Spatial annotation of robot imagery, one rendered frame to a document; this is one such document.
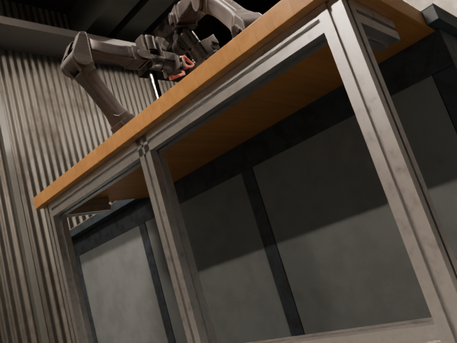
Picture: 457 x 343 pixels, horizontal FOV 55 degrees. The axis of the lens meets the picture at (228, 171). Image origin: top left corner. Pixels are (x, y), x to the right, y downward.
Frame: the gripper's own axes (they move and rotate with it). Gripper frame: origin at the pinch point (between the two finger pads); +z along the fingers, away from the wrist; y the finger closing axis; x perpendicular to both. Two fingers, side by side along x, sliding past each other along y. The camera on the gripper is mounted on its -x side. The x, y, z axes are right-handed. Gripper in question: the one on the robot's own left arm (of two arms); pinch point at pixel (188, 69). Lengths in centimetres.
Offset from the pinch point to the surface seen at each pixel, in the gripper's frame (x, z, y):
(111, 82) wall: -102, 89, 177
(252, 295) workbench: 90, -11, -11
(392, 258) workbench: 90, -13, -61
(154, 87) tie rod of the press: -51, 65, 96
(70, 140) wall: -46, 41, 177
